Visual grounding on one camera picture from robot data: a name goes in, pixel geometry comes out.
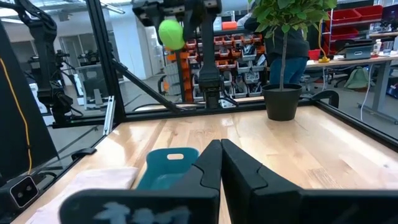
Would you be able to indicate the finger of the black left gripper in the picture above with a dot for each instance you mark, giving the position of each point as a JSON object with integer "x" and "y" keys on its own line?
{"x": 156, "y": 26}
{"x": 192, "y": 26}

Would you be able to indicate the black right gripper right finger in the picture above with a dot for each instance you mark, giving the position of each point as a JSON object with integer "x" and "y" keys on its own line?
{"x": 280, "y": 205}

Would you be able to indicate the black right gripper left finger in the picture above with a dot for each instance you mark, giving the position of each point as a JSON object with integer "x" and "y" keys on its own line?
{"x": 174, "y": 205}

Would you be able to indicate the light green textured toy melon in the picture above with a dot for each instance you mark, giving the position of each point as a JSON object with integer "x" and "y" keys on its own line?
{"x": 171, "y": 34}

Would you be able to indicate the background black robot arm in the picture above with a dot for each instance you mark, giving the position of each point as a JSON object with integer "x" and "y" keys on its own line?
{"x": 43, "y": 62}

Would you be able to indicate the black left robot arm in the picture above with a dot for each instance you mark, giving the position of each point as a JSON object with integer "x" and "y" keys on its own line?
{"x": 210, "y": 74}

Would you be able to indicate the teal plastic basket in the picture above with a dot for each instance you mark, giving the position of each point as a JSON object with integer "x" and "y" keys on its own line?
{"x": 161, "y": 171}

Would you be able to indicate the orange box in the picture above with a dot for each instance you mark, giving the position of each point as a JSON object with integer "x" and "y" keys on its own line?
{"x": 229, "y": 25}

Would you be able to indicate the rack of orange bins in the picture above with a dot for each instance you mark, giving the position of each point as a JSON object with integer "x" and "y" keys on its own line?
{"x": 233, "y": 59}

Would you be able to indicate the folded beige cloth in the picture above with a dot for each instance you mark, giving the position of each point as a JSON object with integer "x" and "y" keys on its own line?
{"x": 93, "y": 180}

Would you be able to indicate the green plant in black pot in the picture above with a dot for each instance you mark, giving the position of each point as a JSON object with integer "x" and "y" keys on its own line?
{"x": 281, "y": 102}

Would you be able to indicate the black table clamp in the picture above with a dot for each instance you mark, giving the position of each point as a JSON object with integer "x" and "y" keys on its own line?
{"x": 84, "y": 152}
{"x": 326, "y": 95}

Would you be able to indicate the person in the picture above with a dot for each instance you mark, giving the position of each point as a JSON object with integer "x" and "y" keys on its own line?
{"x": 289, "y": 71}

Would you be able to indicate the small red box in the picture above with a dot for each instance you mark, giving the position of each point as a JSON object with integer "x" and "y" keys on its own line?
{"x": 314, "y": 54}

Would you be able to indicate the green backpack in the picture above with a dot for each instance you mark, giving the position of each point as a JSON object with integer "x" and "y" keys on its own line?
{"x": 357, "y": 79}

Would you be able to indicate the shelf of red bins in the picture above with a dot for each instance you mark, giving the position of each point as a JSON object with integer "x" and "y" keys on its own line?
{"x": 345, "y": 15}

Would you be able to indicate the grey office desk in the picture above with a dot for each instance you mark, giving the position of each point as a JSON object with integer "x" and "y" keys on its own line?
{"x": 379, "y": 77}

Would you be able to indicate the grey laptop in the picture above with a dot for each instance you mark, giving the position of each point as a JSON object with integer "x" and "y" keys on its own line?
{"x": 357, "y": 53}

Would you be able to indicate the black flat panel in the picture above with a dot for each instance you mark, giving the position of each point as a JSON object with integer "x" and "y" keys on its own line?
{"x": 12, "y": 124}

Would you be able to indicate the white bottle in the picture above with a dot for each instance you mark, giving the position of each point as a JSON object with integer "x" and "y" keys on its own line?
{"x": 377, "y": 46}

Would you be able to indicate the black aluminium table frame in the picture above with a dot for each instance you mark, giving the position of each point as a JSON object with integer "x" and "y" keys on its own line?
{"x": 102, "y": 62}

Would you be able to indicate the silver metal bracket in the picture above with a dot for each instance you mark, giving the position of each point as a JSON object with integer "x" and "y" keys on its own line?
{"x": 109, "y": 115}

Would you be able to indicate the black camera with white rim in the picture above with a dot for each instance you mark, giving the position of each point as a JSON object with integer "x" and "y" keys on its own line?
{"x": 23, "y": 191}

